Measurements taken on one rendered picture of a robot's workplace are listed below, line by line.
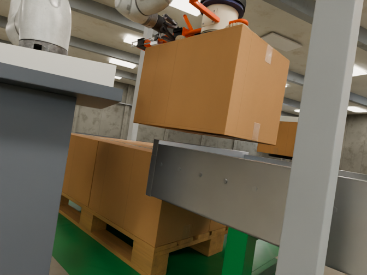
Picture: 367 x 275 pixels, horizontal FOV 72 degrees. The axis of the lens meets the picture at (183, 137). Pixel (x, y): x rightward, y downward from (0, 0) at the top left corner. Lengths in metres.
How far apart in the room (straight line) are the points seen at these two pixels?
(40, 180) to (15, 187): 0.07
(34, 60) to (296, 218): 0.78
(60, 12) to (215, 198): 0.81
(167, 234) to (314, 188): 0.86
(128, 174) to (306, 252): 0.99
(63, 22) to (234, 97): 0.65
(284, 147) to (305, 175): 2.28
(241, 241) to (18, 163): 0.70
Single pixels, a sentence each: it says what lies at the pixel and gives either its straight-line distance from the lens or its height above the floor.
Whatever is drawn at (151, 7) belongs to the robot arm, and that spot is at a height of 1.16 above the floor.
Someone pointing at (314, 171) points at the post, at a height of 0.60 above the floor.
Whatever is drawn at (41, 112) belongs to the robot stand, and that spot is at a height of 0.64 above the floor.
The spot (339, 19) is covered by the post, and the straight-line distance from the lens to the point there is 0.51.
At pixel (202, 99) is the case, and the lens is 0.99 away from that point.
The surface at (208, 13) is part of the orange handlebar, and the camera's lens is 1.23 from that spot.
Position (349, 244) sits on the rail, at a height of 0.46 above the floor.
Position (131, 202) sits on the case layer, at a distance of 1.29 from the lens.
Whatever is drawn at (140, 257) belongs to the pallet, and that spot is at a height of 0.07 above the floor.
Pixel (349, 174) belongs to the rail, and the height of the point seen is 0.59.
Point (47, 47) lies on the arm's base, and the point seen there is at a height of 0.86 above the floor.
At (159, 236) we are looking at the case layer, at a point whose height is 0.19.
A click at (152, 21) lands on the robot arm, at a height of 1.17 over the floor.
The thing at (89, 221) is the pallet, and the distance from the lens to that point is 1.63.
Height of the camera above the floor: 0.62
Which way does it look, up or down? 1 degrees up
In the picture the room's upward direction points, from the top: 9 degrees clockwise
